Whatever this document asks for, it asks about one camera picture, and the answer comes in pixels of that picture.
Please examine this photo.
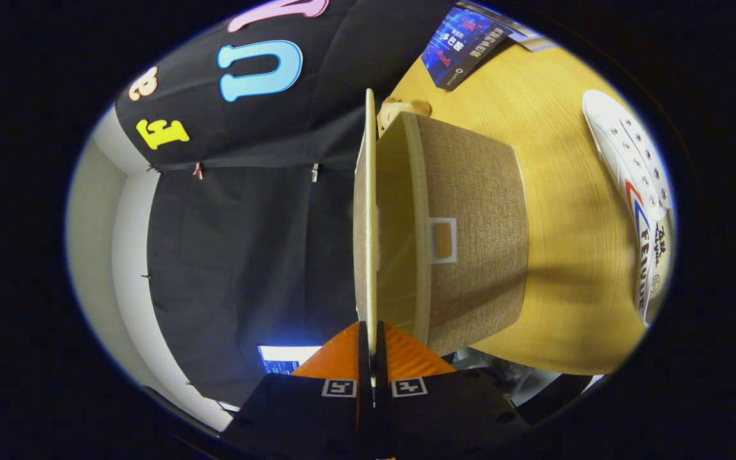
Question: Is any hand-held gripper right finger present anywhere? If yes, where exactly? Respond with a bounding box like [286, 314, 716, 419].
[374, 321, 532, 460]

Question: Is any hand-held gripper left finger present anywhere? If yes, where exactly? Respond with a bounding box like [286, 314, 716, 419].
[221, 321, 372, 460]

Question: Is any beige fabric storage box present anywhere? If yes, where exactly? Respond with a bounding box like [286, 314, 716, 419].
[352, 88, 530, 357]

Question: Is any white canvas shoe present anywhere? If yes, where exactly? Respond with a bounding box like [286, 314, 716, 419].
[582, 89, 675, 328]

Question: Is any computer monitor screen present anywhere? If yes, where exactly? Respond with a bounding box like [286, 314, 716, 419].
[257, 345, 323, 376]

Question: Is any brown plush toy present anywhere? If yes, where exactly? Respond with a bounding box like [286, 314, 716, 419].
[378, 97, 433, 136]

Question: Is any dark blue book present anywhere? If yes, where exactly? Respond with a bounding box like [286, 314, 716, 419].
[420, 6, 513, 89]

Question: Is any light blue cover book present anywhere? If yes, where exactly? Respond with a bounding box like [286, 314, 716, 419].
[509, 24, 559, 53]

